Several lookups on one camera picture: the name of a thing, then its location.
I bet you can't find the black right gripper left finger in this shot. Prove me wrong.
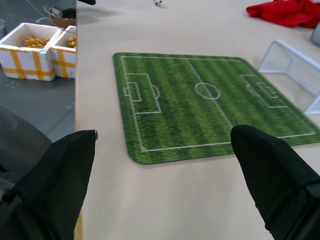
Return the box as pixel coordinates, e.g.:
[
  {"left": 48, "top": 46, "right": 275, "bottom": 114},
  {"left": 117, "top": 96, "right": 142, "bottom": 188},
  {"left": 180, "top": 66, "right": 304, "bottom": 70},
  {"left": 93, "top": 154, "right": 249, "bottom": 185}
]
[{"left": 0, "top": 129, "right": 99, "bottom": 240}]

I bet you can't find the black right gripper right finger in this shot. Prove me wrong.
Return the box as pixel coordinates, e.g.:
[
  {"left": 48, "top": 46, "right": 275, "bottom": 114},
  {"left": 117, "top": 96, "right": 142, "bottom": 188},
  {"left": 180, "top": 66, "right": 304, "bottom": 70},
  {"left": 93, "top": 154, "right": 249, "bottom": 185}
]
[{"left": 230, "top": 124, "right": 320, "bottom": 240}]

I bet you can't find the green soccer field mat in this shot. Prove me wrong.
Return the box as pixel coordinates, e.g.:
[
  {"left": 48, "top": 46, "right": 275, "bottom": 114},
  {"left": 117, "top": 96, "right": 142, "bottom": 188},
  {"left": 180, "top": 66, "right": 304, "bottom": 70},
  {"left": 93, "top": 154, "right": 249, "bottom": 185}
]
[{"left": 112, "top": 51, "right": 320, "bottom": 167}]

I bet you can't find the white miniature soccer goal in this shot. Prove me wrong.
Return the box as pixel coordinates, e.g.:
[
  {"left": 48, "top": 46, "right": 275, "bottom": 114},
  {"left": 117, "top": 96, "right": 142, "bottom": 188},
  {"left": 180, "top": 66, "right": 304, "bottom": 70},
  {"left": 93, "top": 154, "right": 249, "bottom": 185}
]
[{"left": 258, "top": 39, "right": 320, "bottom": 115}]

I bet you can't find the white foam box yellow tape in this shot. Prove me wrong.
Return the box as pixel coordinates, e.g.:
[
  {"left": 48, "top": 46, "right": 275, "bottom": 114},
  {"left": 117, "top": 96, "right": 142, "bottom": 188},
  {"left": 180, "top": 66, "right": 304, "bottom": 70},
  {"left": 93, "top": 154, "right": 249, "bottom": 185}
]
[
  {"left": 0, "top": 22, "right": 62, "bottom": 82},
  {"left": 49, "top": 25, "right": 77, "bottom": 80}
]

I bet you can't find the red cloth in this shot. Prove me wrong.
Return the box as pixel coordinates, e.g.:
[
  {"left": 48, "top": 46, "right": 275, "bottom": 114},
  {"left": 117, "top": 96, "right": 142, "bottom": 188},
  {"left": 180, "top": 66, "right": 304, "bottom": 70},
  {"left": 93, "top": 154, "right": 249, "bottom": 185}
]
[{"left": 246, "top": 0, "right": 320, "bottom": 29}]

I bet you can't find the brown cardboard box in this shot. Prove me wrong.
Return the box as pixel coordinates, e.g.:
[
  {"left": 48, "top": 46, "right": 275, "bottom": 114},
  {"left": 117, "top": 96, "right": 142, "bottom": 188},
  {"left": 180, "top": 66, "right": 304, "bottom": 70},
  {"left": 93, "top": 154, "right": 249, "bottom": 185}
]
[{"left": 48, "top": 7, "right": 77, "bottom": 30}]

